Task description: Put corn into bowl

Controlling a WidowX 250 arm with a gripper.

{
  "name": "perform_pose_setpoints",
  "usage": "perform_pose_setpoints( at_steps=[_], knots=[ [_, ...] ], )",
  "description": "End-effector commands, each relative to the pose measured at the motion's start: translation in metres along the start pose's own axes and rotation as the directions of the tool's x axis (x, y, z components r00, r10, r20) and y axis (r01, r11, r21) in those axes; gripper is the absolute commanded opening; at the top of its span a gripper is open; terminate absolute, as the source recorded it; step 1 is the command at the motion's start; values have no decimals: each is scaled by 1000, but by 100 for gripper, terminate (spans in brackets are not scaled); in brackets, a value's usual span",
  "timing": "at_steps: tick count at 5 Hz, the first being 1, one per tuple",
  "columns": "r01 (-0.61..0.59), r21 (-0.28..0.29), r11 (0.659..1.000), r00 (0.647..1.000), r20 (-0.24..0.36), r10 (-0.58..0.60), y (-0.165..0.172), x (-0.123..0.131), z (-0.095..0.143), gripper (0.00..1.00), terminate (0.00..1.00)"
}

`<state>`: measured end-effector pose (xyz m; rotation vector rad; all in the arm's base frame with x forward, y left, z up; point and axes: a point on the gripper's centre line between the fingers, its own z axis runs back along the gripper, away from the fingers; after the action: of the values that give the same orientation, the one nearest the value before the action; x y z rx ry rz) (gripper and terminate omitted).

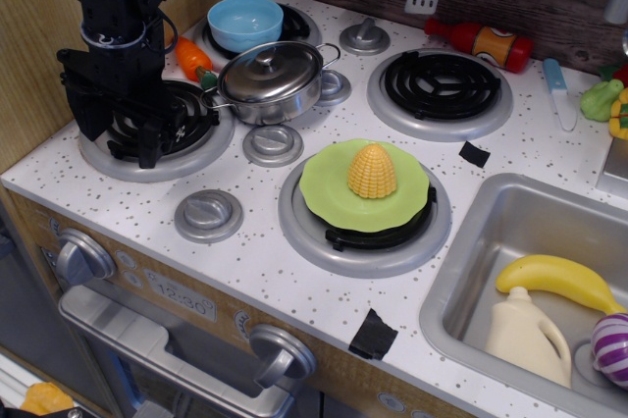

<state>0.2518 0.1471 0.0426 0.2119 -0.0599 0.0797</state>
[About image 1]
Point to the grey stove knob front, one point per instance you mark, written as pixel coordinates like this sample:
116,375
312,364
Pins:
208,216

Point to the back right black burner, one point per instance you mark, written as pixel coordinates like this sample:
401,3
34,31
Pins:
439,96

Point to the silver sink basin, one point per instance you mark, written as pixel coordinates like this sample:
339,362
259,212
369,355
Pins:
513,216

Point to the grey stove knob behind pot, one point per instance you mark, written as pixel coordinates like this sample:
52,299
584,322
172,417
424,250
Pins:
335,89

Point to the green plastic plate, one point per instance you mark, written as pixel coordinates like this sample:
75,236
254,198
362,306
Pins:
323,184

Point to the front left black burner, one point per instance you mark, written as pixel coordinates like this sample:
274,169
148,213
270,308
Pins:
207,135

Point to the back left black burner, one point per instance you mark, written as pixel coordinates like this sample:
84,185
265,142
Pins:
297,26

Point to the grey stove knob back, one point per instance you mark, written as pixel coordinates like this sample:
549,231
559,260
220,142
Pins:
365,39

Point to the blue handled toy knife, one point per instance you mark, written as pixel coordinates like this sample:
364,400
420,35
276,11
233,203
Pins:
563,104

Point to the yellow toy corn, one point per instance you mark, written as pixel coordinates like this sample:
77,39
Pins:
371,174

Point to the right oven dial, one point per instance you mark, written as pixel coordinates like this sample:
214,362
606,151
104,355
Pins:
282,355

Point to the red toy ketchup bottle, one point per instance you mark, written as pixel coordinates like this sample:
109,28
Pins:
503,49

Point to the black tape piece lower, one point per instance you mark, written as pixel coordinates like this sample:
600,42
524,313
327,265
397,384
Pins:
374,338

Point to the black burner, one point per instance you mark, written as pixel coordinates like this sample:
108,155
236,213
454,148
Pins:
297,26
439,96
305,233
207,135

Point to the steel pot with lid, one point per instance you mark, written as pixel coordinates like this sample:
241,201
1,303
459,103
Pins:
273,82

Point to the oven dial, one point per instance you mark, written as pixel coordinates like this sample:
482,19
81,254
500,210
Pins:
282,355
82,259

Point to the orange toy carrot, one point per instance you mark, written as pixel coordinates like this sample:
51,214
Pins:
196,65

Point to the yellow toy banana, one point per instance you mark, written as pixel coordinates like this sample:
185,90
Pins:
560,276

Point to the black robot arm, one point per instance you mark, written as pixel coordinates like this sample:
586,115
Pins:
125,17

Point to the light blue bowl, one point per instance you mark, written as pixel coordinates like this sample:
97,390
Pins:
238,25

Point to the green toy pear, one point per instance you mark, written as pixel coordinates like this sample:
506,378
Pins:
596,102

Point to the purple striped toy onion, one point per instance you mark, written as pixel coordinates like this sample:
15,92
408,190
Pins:
609,348

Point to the black tape piece upper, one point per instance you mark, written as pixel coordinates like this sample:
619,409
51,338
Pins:
474,155

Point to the orange object bottom left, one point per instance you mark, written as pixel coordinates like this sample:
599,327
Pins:
45,398

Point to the black tape piece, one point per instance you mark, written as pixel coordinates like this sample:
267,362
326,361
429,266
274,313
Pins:
374,338
474,155

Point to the grey stove knob middle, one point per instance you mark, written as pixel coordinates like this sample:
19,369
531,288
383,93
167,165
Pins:
272,146

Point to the left oven dial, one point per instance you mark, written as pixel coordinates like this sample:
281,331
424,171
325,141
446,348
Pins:
82,259

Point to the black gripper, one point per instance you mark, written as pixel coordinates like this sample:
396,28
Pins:
122,75

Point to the silver oven door handle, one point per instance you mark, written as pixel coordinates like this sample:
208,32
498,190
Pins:
160,365

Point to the oven clock display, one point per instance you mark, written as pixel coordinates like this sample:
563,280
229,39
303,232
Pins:
183,296

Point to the cream toy detergent bottle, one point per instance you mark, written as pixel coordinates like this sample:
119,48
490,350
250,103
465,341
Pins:
522,334

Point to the yellow toy pepper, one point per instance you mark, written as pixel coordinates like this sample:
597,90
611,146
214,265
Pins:
618,121

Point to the front right black burner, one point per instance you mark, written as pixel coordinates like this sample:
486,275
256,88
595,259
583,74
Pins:
305,233

